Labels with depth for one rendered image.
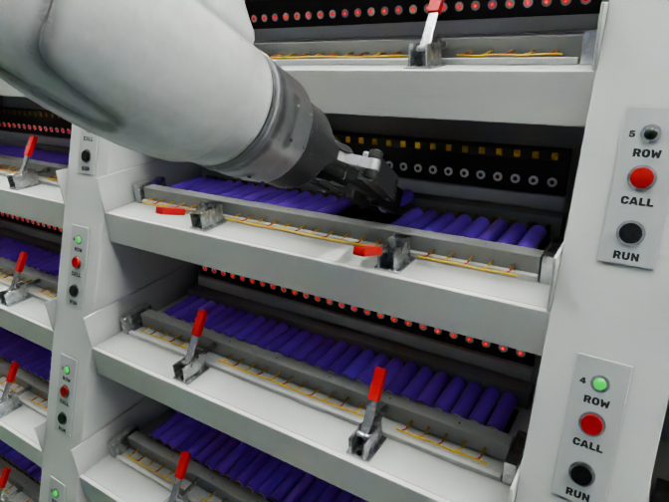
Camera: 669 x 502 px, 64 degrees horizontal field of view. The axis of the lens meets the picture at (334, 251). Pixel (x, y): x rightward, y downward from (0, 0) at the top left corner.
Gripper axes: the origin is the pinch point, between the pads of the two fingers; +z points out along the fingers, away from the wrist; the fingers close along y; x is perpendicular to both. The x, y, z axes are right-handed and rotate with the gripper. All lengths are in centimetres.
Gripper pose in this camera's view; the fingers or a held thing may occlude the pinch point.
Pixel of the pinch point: (375, 193)
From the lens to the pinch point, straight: 60.2
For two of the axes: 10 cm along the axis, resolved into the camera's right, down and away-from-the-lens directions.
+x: 2.2, -9.7, 0.4
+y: 8.5, 1.7, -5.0
